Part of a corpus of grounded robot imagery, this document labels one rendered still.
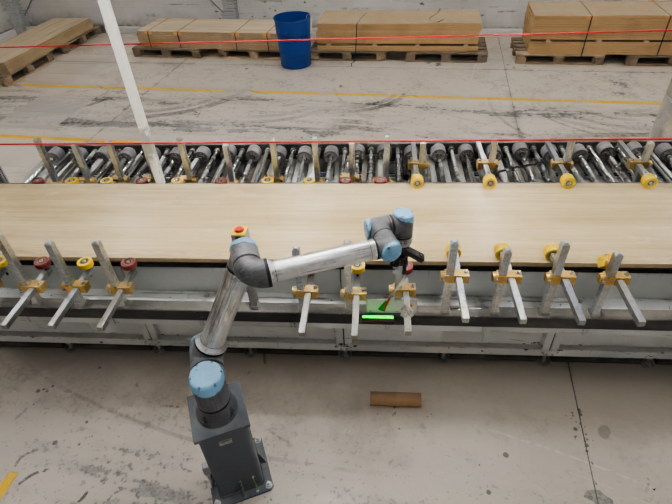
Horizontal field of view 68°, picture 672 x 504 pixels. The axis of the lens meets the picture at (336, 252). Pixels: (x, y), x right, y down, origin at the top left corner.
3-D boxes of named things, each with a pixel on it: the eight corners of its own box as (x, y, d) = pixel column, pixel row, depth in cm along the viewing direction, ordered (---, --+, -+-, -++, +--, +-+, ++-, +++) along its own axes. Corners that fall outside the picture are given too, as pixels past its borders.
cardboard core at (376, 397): (421, 401, 288) (370, 400, 291) (420, 409, 293) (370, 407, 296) (420, 390, 294) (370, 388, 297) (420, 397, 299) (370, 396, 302)
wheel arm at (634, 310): (644, 326, 215) (646, 322, 213) (637, 326, 215) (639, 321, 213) (614, 270, 243) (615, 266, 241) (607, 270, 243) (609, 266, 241)
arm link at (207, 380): (197, 416, 217) (187, 393, 206) (194, 385, 230) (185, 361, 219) (232, 407, 220) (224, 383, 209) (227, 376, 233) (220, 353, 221)
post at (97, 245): (127, 310, 274) (96, 242, 243) (121, 310, 274) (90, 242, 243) (129, 305, 276) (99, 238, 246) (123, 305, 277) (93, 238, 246)
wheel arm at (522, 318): (526, 324, 219) (528, 318, 217) (518, 324, 219) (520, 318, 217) (505, 252, 257) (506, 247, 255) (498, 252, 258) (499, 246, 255)
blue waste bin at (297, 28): (311, 71, 736) (307, 19, 690) (274, 71, 746) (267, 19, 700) (319, 58, 780) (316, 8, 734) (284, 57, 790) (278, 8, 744)
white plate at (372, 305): (416, 313, 258) (417, 300, 252) (366, 312, 260) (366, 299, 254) (416, 312, 258) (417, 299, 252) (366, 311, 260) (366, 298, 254)
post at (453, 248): (448, 314, 258) (458, 243, 228) (441, 314, 258) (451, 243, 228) (447, 310, 261) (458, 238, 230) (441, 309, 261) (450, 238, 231)
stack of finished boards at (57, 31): (93, 27, 928) (90, 17, 917) (10, 74, 745) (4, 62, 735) (56, 27, 939) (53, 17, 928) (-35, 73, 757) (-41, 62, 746)
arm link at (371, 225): (369, 230, 203) (398, 224, 206) (361, 214, 212) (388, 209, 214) (369, 247, 209) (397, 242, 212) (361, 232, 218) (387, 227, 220)
